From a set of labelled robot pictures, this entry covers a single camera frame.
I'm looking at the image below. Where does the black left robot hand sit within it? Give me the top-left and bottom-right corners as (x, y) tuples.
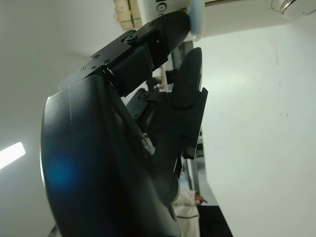
(39, 11), (209, 237)

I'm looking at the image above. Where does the cream white toaster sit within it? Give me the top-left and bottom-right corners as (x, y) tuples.
(137, 0), (316, 41)

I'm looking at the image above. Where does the ceiling light panel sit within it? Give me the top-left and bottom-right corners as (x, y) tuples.
(0, 141), (27, 170)

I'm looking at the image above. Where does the person in white hoodie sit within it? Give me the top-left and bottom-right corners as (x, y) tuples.
(172, 190), (208, 237)

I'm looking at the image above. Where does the wooden crate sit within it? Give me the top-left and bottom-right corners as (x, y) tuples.
(113, 0), (143, 30)

